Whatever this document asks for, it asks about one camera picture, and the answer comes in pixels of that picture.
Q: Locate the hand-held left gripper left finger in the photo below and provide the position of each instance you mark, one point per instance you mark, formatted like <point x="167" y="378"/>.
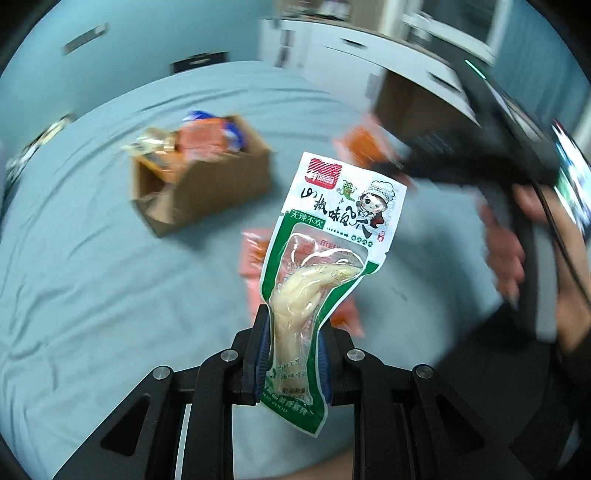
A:
<point x="262" y="360"/>

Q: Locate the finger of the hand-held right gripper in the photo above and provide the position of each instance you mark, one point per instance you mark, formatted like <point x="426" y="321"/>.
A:
<point x="397" y="167"/>

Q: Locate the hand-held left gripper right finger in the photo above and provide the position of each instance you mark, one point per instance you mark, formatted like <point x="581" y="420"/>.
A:
<point x="324" y="369"/>

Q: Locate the orange snack stick packet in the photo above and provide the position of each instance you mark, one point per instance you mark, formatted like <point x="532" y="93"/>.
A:
<point x="251" y="258"/>
<point x="203" y="138"/>
<point x="364" y="143"/>

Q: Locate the green white chicken foot packet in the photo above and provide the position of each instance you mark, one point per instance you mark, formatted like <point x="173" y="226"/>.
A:
<point x="351" y="198"/>

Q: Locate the brown cardboard box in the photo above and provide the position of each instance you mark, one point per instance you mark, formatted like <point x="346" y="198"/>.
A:
<point x="207" y="189"/>

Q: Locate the person's right hand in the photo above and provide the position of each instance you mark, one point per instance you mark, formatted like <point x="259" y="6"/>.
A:
<point x="505" y="249"/>

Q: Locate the lit screen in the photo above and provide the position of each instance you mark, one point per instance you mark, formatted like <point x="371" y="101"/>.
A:
<point x="575" y="180"/>

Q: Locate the white drawer cabinet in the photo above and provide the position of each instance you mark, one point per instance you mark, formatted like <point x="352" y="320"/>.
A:
<point x="332" y="44"/>

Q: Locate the white upper wardrobe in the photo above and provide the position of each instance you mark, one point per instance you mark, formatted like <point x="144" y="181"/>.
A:
<point x="452" y="23"/>

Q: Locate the person's dark clothing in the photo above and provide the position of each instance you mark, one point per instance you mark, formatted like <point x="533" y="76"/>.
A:
<point x="508" y="392"/>

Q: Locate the blue snack bag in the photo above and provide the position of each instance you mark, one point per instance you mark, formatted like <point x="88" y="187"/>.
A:
<point x="197" y="115"/>

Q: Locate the black chair back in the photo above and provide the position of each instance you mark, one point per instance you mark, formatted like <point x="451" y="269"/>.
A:
<point x="199" y="62"/>

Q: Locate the beige snack packet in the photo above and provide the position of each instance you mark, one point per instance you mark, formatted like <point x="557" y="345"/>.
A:
<point x="152" y="142"/>

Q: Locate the plaid cloth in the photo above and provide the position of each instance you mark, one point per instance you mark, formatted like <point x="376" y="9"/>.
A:
<point x="44" y="138"/>

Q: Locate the grey wall socket strip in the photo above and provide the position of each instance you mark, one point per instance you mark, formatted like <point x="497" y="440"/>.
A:
<point x="85" y="45"/>

